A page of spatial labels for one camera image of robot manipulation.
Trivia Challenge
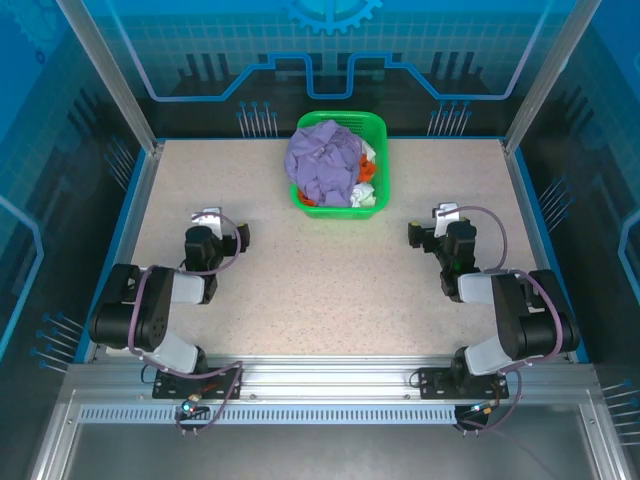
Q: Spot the green plastic basket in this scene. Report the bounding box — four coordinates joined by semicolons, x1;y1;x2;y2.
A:
290;110;391;220

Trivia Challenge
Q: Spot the purple t-shirt with white print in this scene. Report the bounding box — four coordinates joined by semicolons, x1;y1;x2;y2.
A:
283;119;364;207

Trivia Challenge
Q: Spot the orange t-shirt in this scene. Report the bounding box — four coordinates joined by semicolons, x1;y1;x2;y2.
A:
295;153;377;207

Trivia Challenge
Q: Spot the small connector with green light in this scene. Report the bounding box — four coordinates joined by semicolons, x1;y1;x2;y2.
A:
174;394;211;421

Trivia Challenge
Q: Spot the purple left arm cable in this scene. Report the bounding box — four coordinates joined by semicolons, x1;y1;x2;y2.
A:
127;212;246;436

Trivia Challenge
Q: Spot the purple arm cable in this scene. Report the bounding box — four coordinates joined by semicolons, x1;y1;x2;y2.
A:
437;205;569;436
127;212;246;436

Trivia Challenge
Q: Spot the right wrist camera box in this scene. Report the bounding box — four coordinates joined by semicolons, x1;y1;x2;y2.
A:
433;202;459;239

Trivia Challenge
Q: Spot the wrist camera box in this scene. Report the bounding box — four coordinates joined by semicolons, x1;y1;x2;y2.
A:
191;207;222;237
433;202;459;239

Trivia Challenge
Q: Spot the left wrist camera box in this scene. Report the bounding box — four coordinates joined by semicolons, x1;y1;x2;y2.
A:
191;207;222;237

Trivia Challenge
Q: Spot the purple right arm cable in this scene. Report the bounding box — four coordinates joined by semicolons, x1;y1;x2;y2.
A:
437;205;569;436

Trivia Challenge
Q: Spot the aluminium side rail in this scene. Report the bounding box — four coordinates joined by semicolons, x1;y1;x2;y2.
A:
502;139;574;362
82;142;166;364

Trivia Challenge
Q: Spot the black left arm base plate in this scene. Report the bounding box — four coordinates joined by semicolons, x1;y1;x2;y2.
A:
152;367;244;400

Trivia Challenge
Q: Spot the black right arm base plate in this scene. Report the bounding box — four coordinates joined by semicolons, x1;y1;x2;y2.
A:
417;367;510;400

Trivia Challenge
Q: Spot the small connector with orange wires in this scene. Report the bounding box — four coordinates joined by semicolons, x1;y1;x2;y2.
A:
457;398;504;419

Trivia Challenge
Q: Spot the aluminium mounting rail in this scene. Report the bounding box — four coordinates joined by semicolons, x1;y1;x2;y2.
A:
64;353;597;401

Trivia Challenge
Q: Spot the aluminium frame post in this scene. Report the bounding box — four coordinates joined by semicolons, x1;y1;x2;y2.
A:
55;0;166;154
502;0;604;156

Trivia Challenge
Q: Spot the slotted grey cable duct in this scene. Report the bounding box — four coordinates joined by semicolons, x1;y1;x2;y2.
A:
78;405;459;426

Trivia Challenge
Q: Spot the metal tray frame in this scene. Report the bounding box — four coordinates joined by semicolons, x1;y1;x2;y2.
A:
29;389;631;480

